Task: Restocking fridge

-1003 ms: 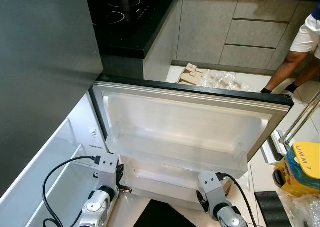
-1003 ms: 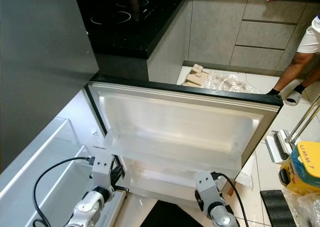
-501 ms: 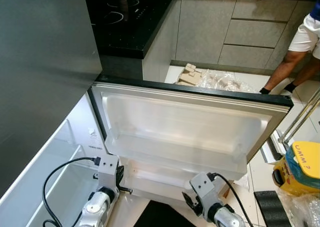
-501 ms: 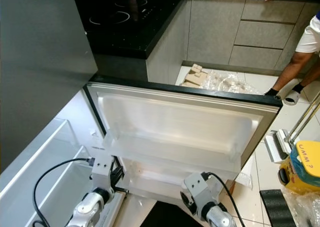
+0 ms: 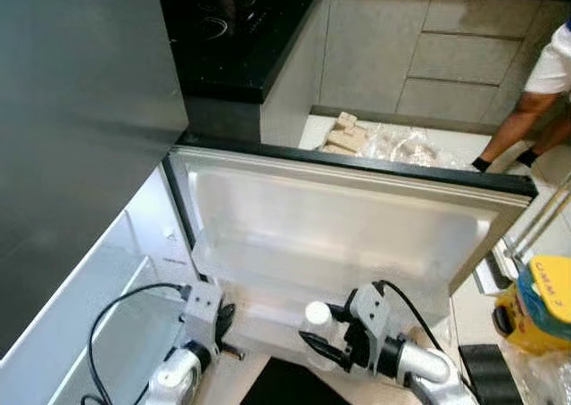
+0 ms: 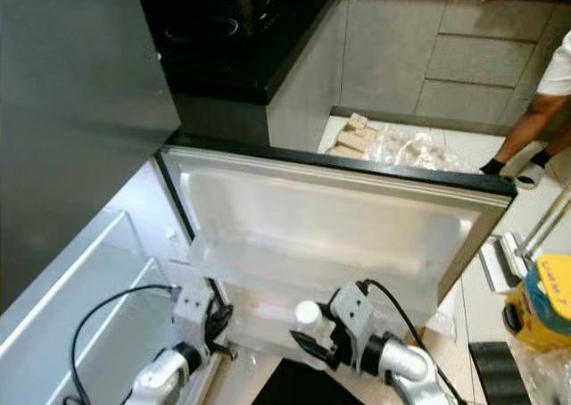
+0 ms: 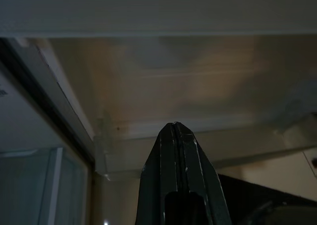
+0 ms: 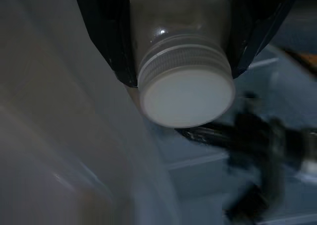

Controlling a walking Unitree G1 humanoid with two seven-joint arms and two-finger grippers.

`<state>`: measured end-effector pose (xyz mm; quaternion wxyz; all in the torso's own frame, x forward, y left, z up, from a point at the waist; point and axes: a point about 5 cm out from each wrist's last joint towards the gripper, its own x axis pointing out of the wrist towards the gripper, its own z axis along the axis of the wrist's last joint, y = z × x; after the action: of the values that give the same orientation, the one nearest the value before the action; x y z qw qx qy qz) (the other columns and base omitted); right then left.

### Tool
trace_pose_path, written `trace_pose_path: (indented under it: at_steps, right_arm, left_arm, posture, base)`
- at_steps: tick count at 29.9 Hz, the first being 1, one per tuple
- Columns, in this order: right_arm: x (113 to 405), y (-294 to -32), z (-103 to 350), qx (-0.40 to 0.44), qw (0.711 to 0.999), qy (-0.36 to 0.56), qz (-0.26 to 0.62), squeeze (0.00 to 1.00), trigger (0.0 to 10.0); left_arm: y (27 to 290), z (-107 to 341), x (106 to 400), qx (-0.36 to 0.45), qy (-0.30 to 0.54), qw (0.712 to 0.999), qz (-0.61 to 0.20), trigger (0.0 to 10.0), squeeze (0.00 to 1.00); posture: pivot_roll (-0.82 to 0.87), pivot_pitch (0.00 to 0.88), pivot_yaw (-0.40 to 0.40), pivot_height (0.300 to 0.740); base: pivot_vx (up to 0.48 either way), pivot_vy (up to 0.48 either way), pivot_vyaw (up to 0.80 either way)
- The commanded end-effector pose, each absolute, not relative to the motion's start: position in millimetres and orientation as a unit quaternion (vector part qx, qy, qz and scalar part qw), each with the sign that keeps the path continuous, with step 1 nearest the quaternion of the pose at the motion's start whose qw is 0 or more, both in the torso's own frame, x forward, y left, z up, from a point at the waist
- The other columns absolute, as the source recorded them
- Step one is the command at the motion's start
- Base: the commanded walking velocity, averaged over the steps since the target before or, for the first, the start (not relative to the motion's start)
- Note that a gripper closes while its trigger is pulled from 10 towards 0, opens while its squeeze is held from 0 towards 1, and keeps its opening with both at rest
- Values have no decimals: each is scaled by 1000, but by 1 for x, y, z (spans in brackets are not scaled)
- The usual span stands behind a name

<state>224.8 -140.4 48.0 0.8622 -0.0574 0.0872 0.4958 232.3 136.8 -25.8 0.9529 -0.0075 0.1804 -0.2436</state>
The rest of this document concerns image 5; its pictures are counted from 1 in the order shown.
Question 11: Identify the small clear bottle white cap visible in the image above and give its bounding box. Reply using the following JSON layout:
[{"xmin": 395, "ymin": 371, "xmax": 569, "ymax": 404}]
[{"xmin": 303, "ymin": 302, "xmax": 358, "ymax": 370}]

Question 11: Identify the steel fridge door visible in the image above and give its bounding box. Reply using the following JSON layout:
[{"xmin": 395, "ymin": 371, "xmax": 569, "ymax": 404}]
[{"xmin": 163, "ymin": 133, "xmax": 541, "ymax": 375}]

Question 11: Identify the black floor mat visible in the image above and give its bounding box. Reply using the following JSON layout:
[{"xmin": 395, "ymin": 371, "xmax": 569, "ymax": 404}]
[{"xmin": 241, "ymin": 359, "xmax": 340, "ymax": 405}]

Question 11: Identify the black ribbed pad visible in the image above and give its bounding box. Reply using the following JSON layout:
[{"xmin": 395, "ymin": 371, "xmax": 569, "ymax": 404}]
[{"xmin": 459, "ymin": 344, "xmax": 523, "ymax": 405}]

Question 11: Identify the moulded pulp packaging tray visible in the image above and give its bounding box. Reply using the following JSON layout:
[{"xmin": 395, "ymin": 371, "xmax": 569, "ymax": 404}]
[{"xmin": 321, "ymin": 112, "xmax": 371, "ymax": 154}]

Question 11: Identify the clear plastic wrap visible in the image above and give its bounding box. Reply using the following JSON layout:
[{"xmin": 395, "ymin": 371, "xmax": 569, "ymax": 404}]
[{"xmin": 357, "ymin": 124, "xmax": 474, "ymax": 169}]

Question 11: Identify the yellow blue device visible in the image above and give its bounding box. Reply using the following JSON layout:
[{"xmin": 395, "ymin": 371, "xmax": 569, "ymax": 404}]
[{"xmin": 493, "ymin": 255, "xmax": 571, "ymax": 354}]

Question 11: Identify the silver metal rack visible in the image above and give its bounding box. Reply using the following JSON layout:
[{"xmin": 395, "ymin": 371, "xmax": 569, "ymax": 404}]
[{"xmin": 473, "ymin": 178, "xmax": 571, "ymax": 299}]

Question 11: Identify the grey kitchen cabinet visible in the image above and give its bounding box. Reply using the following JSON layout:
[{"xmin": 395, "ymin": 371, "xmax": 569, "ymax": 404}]
[{"xmin": 259, "ymin": 0, "xmax": 571, "ymax": 147}]

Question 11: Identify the steel freezer door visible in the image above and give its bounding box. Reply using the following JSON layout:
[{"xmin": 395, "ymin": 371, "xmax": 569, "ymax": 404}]
[{"xmin": 0, "ymin": 0, "xmax": 190, "ymax": 361}]

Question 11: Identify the black kitchen countertop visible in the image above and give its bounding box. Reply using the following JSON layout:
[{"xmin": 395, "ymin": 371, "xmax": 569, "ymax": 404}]
[{"xmin": 156, "ymin": 0, "xmax": 571, "ymax": 104}]

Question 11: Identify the person in white shorts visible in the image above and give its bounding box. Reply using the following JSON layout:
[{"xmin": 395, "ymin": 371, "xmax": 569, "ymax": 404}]
[{"xmin": 459, "ymin": 0, "xmax": 571, "ymax": 174}]

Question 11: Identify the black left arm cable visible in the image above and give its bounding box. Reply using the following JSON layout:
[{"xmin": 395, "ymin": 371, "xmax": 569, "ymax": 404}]
[{"xmin": 85, "ymin": 283, "xmax": 194, "ymax": 405}]

